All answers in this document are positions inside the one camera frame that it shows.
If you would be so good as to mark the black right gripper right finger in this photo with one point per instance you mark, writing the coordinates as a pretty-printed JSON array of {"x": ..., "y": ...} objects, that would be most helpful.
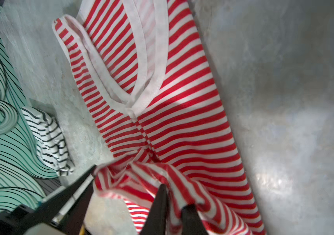
[{"x": 191, "y": 222}]

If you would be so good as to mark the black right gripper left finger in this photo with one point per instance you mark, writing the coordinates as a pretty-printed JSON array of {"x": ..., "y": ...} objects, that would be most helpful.
[{"x": 157, "y": 217}]

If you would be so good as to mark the red white striped tank top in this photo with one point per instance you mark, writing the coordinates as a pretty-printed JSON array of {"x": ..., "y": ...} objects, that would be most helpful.
[{"x": 142, "y": 72}]

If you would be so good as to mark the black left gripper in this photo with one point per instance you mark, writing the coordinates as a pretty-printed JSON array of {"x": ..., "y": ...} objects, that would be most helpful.
[{"x": 23, "y": 218}]

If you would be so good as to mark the black white striped tank top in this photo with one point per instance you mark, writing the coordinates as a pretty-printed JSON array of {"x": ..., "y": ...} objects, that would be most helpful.
[{"x": 51, "y": 146}]

